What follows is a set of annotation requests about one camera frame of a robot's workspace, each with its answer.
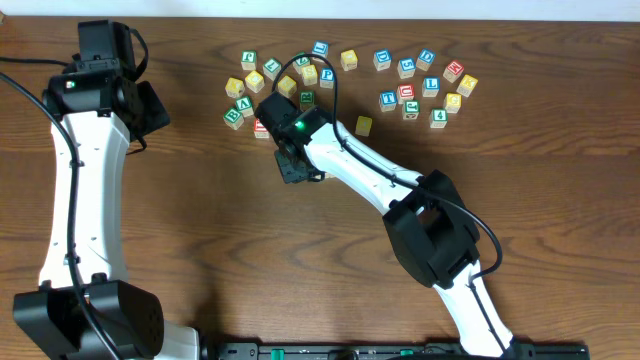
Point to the red U block right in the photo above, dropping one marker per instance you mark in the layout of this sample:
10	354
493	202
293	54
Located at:
405	92

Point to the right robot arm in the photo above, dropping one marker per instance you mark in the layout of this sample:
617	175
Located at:
433	235

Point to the blue L block right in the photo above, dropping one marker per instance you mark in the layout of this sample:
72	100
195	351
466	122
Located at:
430	87

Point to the yellow K block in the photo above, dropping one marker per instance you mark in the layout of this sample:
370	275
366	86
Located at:
467	85

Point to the yellow block top middle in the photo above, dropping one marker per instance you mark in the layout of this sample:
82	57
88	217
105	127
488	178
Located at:
349	60

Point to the green R block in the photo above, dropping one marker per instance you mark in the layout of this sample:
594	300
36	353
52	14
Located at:
306	99

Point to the green block top left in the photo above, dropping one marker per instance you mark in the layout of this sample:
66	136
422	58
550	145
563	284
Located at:
249	60

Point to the red U block left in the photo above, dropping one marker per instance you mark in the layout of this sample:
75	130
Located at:
260	131

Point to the yellow G block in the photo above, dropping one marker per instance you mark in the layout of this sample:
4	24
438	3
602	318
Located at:
452	103

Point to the green J block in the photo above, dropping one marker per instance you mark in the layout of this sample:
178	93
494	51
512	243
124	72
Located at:
410	110

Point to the blue D block left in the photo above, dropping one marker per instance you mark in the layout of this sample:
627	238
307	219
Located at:
382	59

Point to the blue T block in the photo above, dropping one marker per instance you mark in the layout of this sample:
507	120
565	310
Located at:
387	101

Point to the green B block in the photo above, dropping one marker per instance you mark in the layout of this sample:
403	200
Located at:
233	118

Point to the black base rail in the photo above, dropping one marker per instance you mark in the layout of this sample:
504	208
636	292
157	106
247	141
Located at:
517	351

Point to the yellow block far left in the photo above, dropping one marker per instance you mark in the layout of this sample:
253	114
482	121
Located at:
234	88

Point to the blue P block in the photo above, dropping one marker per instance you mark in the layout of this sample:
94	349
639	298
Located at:
327	78

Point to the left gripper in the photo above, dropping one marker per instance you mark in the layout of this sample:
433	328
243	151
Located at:
159	115

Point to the green 7 block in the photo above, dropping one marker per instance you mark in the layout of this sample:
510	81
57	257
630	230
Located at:
271	68

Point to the blue L block top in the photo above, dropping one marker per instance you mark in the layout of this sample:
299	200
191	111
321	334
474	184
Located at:
320	48

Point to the green Z block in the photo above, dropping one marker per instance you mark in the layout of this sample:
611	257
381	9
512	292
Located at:
300	62

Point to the yellow S block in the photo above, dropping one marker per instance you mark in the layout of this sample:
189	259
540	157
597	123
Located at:
309	75

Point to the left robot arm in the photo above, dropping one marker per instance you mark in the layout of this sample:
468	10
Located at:
84	306

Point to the yellow block upper left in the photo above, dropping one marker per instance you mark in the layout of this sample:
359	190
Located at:
254	81

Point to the blue d block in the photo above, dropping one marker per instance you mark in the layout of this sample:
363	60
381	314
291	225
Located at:
425	59
382	59

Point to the blue 5 block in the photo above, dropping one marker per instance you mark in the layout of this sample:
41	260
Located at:
406	68

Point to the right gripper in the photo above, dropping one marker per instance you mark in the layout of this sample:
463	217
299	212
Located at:
288	171

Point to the red H block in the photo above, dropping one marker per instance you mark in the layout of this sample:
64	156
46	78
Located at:
453	71

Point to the yellow O block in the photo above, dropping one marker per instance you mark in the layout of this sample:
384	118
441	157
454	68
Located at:
363	126

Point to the yellow block middle left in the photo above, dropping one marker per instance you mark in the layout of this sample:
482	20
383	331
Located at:
287	86

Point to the green 4 block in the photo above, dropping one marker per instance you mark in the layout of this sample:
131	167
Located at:
438	118

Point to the blue l block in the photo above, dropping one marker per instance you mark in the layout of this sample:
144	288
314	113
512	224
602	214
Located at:
430	87
320	48

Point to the blue D block right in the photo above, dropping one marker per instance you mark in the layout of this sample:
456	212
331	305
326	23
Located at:
425	59

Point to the red u block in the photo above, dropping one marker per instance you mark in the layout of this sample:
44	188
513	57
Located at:
405	92
260	131

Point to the green V block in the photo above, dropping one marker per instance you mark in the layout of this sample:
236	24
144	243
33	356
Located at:
245	106

